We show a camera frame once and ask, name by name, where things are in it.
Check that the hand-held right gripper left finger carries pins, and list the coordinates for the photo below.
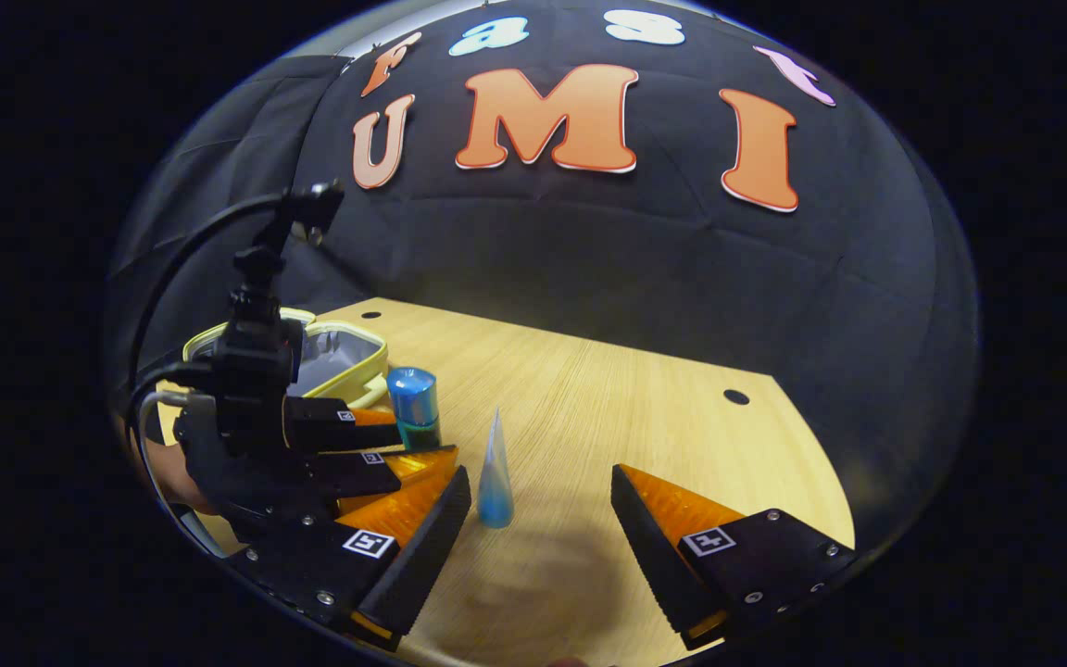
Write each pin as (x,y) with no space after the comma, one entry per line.
(422,556)

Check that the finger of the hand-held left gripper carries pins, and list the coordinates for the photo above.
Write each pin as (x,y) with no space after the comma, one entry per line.
(348,472)
(325,424)

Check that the blue white tube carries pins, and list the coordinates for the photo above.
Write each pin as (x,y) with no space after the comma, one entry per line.
(495,482)

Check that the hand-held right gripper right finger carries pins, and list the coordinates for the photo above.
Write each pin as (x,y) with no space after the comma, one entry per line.
(671,570)

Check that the blue capped bottle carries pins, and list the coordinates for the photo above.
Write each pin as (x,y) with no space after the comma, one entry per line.
(414,398)

